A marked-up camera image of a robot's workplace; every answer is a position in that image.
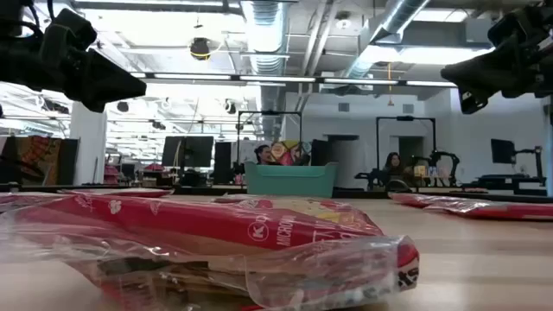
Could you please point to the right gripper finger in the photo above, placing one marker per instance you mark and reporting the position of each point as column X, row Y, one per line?
column 472, row 103
column 479, row 75

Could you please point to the black background robot arm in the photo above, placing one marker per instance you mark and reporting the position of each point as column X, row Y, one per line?
column 445, row 153
column 367, row 176

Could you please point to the black ceiling dome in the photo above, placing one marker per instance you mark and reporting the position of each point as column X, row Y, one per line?
column 122, row 106
column 200, row 47

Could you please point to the white pillar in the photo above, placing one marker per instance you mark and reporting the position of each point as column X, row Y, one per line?
column 88, row 147

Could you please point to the black monitor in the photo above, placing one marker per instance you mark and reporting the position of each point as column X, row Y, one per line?
column 194, row 151
column 503, row 151

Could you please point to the black partition panel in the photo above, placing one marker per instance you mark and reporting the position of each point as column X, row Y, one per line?
column 69, row 162

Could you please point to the orange patterned panel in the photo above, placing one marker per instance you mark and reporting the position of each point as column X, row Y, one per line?
column 39, row 160

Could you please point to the black background table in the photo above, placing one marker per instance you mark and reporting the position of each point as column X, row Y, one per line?
column 501, row 178

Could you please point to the person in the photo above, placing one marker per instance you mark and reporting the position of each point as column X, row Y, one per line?
column 263, row 155
column 393, row 163

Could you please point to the black tall cabinet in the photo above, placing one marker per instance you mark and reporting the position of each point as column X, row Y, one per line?
column 223, row 162

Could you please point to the black screen back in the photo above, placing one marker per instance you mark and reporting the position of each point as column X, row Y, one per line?
column 319, row 152

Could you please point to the ceiling light bar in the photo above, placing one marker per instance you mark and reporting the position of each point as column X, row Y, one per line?
column 276, row 79

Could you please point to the colourful painted board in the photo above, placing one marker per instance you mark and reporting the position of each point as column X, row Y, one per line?
column 287, row 153

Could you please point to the teal plastic basket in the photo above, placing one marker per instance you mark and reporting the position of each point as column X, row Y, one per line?
column 289, row 183

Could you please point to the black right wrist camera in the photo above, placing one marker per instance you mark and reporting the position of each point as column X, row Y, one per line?
column 514, row 26

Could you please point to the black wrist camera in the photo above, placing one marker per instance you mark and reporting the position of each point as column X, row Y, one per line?
column 69, row 30
column 514, row 26

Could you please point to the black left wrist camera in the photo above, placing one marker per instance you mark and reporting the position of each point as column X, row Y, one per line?
column 69, row 30

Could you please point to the black station frame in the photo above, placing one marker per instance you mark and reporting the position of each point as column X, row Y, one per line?
column 406, row 118

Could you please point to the silver ceiling duct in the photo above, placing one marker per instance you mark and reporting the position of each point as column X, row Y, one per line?
column 265, row 26
column 389, row 21

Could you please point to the black aluminium table frame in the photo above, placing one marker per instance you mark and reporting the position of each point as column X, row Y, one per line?
column 194, row 190

